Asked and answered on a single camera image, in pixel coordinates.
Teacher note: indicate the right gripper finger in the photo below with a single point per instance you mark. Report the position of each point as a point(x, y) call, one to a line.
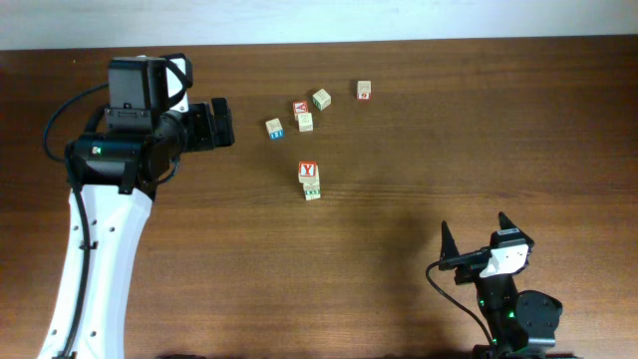
point(505, 224)
point(449, 248)

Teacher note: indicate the block with animal drawing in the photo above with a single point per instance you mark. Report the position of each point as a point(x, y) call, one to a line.
point(311, 186)

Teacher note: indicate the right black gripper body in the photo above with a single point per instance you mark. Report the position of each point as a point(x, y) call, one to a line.
point(469, 271)

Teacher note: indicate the block Y with blue side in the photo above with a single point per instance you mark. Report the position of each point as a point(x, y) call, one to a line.
point(274, 129)

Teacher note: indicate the blue 5 block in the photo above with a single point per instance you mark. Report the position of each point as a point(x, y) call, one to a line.
point(311, 194)

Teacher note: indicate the block Z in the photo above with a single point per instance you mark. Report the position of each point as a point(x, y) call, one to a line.
point(305, 122)

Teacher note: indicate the block with red bottom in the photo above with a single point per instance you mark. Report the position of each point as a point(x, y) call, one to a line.
point(364, 90)

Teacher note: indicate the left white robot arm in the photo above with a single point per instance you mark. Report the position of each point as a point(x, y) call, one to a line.
point(130, 146)

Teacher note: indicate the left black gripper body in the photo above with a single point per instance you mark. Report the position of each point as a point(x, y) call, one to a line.
point(200, 135)

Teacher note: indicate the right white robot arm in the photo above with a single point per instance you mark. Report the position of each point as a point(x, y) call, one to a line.
point(519, 324)

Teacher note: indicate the block with blue T side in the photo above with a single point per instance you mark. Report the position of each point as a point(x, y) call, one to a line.
point(308, 172)

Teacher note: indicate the red A block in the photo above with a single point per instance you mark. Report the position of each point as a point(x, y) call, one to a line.
point(300, 110)

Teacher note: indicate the block I with green R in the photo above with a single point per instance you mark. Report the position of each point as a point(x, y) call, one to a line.
point(321, 99)

